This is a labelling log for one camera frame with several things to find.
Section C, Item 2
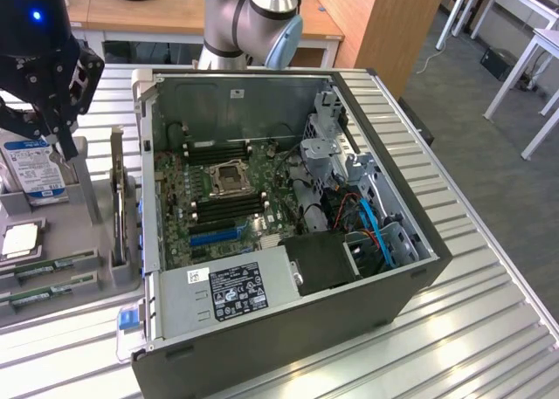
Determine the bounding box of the long black expansion slot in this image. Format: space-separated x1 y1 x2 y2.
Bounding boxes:
188 219 237 237

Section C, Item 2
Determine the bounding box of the green RAM stick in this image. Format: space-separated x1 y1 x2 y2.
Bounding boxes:
7 284 74 305
14 258 76 276

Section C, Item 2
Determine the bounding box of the white floor cable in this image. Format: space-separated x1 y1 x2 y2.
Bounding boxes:
414 45 443 75

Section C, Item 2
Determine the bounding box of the black box on floor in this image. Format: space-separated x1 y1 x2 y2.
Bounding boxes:
479 46 519 83

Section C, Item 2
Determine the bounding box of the silver CPU chip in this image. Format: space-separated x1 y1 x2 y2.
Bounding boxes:
1 224 39 257

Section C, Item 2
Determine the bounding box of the green motherboard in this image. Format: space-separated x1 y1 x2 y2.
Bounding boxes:
152 148 329 272

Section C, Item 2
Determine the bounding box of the graphics card metal bracket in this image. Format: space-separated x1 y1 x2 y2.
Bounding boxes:
108 126 139 268

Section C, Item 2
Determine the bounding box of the blue flat wire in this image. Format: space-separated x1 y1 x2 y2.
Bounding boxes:
356 196 399 270

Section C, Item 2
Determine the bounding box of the black wire bundle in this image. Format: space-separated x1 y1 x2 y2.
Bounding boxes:
278 148 334 235

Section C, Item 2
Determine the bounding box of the metal CPU socket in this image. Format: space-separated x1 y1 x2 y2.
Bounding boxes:
209 159 258 198

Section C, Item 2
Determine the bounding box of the hard disk blue label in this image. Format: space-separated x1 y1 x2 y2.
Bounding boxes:
0 135 72 207

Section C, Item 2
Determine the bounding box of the open dark grey PC case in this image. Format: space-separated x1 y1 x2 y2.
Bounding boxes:
115 66 453 399

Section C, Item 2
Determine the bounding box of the wooden cabinet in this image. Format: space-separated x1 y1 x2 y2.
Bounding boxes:
312 0 452 99

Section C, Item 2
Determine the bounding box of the red wire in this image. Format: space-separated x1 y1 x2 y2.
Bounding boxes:
335 191 382 248

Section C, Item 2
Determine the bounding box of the black RAM slot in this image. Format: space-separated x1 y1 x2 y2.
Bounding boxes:
194 197 269 211
186 144 252 155
194 193 268 206
187 148 252 159
186 140 251 150
195 208 271 223
187 153 252 164
195 203 270 217

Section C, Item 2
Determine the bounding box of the wooden desk white frame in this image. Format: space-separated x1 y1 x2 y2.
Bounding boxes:
60 0 346 67

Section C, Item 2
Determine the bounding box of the grey power supply unit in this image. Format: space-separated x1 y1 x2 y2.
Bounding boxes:
159 245 303 341

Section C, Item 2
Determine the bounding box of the silver metal disk bay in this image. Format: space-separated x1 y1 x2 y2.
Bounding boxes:
342 152 434 272

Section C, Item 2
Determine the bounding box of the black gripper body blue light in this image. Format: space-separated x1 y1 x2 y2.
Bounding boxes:
0 0 83 113

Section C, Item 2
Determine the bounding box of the black plastic fan shroud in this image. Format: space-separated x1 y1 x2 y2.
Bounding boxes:
279 232 363 296

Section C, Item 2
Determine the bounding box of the silver metal drive cage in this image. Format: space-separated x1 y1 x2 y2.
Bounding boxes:
299 88 363 191

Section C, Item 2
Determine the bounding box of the blue expansion slot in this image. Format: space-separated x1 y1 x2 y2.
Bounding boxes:
190 228 240 248

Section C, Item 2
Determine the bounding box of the grey parts rack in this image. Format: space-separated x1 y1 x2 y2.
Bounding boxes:
0 126 144 330

